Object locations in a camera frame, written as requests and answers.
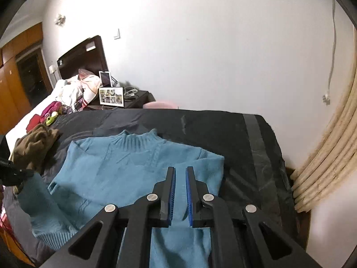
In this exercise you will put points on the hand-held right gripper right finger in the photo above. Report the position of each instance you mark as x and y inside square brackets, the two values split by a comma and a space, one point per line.
[190, 195]

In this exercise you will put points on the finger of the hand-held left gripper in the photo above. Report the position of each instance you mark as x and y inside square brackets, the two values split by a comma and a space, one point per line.
[26, 173]

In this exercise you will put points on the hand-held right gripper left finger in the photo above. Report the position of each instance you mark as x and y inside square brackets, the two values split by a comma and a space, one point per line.
[171, 195]

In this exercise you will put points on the blue knit sweater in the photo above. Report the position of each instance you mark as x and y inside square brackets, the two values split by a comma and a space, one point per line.
[111, 167]

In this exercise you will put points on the magenta folded clothes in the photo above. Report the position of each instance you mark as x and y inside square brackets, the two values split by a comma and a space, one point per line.
[51, 107]

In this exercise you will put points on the brown fleece garment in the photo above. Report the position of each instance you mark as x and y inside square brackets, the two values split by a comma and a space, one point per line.
[30, 148]

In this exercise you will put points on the pale blue bed blanket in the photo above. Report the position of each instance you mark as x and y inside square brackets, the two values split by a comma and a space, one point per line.
[19, 129]

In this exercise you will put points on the red folded garment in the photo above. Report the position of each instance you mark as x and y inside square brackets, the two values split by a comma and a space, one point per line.
[33, 122]

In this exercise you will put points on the green toy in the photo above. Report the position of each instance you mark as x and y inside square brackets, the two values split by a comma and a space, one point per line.
[51, 118]

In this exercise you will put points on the wooden wardrobe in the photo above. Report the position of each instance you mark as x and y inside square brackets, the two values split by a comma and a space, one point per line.
[8, 89]

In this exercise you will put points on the pink plastic basin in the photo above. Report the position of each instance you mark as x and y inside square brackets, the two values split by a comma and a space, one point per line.
[160, 105]

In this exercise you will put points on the white crumpled cloth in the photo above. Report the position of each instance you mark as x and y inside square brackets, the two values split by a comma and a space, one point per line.
[69, 92]

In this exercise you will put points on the dark wooden nightstand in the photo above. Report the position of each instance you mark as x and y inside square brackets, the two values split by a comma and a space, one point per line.
[139, 99]

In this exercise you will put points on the pink striped pillow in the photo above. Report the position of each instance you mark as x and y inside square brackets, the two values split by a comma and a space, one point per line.
[90, 88]

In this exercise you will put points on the bedside lamp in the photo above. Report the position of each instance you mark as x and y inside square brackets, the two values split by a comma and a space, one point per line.
[53, 68]

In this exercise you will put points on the white tablet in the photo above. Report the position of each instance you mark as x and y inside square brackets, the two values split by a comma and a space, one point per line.
[106, 79]

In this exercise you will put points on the dark wooden headboard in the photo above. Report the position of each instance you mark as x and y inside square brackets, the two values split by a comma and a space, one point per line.
[83, 55]

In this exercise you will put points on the photo collage frame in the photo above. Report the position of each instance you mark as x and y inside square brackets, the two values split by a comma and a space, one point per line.
[111, 96]

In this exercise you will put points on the grey wall fixture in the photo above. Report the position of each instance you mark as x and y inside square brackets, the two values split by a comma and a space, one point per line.
[60, 19]

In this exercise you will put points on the white wall switch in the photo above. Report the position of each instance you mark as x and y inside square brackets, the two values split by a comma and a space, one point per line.
[117, 34]

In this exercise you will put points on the white wall plug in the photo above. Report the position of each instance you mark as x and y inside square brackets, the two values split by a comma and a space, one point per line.
[326, 97]

